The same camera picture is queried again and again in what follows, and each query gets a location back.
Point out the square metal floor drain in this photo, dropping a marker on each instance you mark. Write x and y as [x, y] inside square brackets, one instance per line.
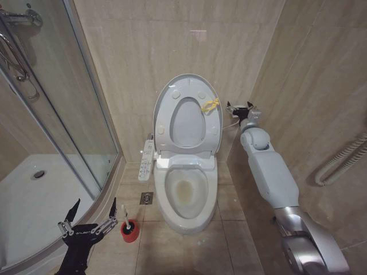
[146, 198]

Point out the white toilet lid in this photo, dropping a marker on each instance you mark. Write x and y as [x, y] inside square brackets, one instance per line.
[187, 123]

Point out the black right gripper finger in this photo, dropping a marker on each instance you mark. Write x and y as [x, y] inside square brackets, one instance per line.
[252, 105]
[231, 106]

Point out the red toilet brush holder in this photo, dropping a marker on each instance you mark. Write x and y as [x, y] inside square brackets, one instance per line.
[129, 234]

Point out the curved glass shower door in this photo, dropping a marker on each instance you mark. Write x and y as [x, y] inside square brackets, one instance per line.
[71, 94]

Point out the curved beige shower curb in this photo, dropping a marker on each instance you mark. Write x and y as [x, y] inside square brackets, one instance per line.
[114, 183]

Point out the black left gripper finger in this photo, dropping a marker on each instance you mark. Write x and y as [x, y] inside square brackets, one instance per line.
[111, 215]
[72, 215]

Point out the white toilet bowl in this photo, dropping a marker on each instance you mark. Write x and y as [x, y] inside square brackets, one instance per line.
[185, 200]

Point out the white toilet seat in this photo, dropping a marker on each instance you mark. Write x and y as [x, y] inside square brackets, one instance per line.
[164, 114]

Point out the round shower drain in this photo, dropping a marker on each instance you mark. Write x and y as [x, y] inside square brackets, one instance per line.
[38, 173]

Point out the white and silver right arm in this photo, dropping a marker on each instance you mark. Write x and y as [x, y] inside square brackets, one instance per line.
[272, 172]

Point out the white shower tray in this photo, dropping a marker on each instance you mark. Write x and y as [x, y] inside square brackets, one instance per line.
[31, 206]

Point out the white bidet control panel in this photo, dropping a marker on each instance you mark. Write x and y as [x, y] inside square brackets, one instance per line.
[145, 160]

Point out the white ribbed grab rail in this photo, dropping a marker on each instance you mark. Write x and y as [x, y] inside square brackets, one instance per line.
[341, 156]

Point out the chrome shower faucet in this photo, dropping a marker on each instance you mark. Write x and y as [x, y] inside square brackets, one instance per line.
[25, 17]

